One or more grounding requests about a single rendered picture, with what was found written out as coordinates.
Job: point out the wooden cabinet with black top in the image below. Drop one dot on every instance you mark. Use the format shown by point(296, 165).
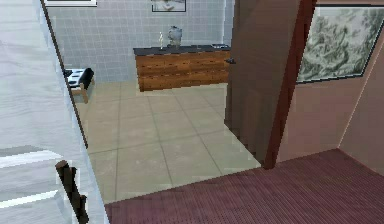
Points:
point(181, 68)

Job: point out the brown wooden room door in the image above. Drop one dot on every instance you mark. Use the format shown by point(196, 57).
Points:
point(256, 83)

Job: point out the small grey tray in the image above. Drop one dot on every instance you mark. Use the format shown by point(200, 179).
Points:
point(220, 46)

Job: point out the small white figurine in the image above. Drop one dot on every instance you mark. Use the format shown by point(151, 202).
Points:
point(161, 40)

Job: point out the grey glass vase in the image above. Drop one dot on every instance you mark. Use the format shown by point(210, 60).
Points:
point(175, 36)

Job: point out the black framed small picture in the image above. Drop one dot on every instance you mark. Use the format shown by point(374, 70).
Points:
point(168, 5)

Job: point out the black and white chair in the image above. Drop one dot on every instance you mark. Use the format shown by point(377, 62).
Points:
point(80, 81)

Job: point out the white room door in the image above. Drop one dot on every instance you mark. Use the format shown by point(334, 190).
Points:
point(33, 100)

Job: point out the black framed grey landscape picture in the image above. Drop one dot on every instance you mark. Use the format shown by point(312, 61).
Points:
point(340, 43)

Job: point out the white framed picture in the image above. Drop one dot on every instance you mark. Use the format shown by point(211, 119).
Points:
point(70, 2)

